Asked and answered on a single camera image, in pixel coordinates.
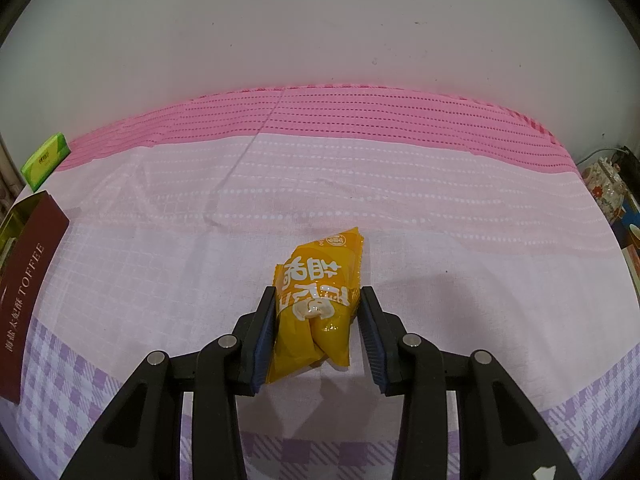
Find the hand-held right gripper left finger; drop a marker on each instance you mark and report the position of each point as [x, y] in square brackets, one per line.
[265, 342]

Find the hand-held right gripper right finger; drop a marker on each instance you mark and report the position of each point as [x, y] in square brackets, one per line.
[372, 342]

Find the yellow snack packet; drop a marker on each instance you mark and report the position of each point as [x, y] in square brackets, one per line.
[320, 280]

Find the maroon tin box gold inside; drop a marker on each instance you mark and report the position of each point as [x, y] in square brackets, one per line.
[30, 280]

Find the floral patterned pot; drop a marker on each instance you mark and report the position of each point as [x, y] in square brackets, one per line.
[605, 190]

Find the green tissue pack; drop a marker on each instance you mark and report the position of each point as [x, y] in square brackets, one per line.
[45, 160]

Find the beige patterned curtain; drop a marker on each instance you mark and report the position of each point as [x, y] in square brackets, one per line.
[6, 175]

